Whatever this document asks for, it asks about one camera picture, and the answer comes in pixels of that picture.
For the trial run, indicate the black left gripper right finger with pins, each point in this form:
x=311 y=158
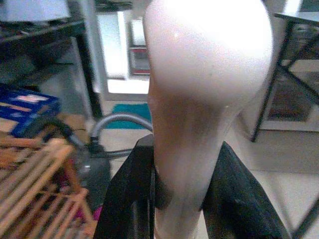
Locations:
x=239 y=196

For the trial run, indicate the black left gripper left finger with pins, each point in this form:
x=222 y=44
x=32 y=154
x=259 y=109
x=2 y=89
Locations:
x=129 y=189

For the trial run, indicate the teal floor mat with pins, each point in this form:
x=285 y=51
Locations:
x=132 y=117

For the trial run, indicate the grey vacuum cleaner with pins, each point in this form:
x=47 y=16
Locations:
x=93 y=161

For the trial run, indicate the wooden slatted rack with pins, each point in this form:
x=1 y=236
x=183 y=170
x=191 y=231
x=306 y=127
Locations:
x=37 y=189

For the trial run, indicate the blue cardboard box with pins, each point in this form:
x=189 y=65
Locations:
x=27 y=109

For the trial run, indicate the white cabinet with red trim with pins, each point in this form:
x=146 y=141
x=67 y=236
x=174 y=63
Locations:
x=138 y=47

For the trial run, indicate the black folding table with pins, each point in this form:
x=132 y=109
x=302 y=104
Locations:
x=291 y=62

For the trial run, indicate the black metal table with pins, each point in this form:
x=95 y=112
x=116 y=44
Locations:
x=49 y=49

